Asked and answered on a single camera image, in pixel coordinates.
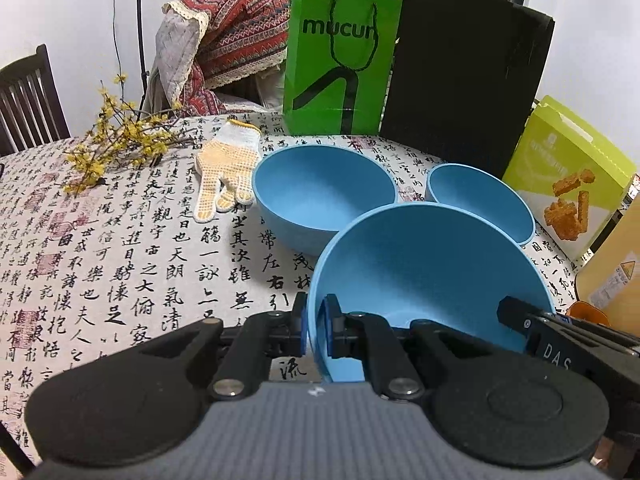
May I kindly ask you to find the green paper bag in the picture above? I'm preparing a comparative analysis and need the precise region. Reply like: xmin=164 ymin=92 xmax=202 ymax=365
xmin=282 ymin=0 xmax=403 ymax=136

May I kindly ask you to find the red patterned quilted blanket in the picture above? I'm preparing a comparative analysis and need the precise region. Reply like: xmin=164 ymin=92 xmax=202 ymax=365
xmin=154 ymin=0 xmax=293 ymax=116

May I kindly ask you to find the blue bowl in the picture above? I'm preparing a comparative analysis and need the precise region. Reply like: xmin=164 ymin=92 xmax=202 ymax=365
xmin=251 ymin=145 xmax=399 ymax=257
xmin=306 ymin=203 xmax=557 ymax=383
xmin=426 ymin=163 xmax=536 ymax=247

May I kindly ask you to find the yellow thermos jug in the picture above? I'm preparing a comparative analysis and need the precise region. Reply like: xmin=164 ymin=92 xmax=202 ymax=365
xmin=574 ymin=175 xmax=640 ymax=336

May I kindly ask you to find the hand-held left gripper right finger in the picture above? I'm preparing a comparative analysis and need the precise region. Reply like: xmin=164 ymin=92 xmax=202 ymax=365
xmin=322 ymin=294 xmax=501 ymax=402

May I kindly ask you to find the black paper bag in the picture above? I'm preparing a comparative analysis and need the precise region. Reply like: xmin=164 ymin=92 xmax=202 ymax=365
xmin=380 ymin=0 xmax=556 ymax=181

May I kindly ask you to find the dark wooden chair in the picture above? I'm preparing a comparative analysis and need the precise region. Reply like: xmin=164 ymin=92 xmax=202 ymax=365
xmin=0 ymin=44 xmax=72 ymax=157

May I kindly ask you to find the orange silicone piece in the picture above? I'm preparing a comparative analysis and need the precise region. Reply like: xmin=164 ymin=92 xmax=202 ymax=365
xmin=567 ymin=301 xmax=611 ymax=328

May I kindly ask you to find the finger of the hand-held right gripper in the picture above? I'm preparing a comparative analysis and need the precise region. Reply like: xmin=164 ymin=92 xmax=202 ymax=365
xmin=497 ymin=296 xmax=533 ymax=350

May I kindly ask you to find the white yellow dotted work glove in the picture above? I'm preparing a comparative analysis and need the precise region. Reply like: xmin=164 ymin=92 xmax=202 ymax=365
xmin=192 ymin=121 xmax=261 ymax=224

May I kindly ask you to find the thin black lamp cable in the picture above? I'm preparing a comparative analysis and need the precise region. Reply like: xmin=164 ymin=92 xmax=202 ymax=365
xmin=111 ymin=0 xmax=125 ymax=78

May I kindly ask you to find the beige cloth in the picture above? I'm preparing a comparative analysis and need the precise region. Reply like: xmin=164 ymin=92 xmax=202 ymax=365
xmin=142 ymin=60 xmax=286 ymax=116

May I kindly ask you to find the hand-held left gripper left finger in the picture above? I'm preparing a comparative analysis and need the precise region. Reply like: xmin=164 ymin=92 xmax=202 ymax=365
xmin=140 ymin=292 xmax=308 ymax=402

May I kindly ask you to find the green snack box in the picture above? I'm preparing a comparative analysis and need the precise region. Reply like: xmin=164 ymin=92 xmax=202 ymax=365
xmin=501 ymin=96 xmax=638 ymax=263

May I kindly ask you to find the yellow flower branch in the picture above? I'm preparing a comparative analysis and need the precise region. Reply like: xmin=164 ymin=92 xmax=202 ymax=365
xmin=62 ymin=74 xmax=201 ymax=196

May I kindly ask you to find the studio light on stand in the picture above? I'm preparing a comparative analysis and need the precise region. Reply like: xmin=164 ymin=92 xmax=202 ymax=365
xmin=134 ymin=0 xmax=152 ymax=117

